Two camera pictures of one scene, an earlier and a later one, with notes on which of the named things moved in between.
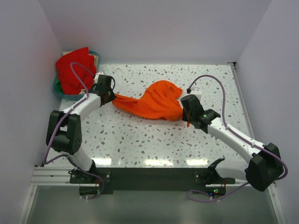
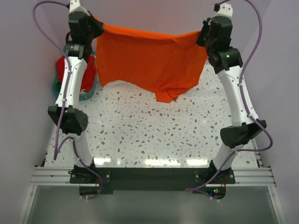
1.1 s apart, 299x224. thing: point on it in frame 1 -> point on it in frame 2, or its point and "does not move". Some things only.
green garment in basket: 59,87 does not move
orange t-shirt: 160,100 -> 167,65
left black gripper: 112,97 -> 98,24
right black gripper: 184,117 -> 205,27
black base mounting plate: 103,181 does not move
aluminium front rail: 59,176 does not move
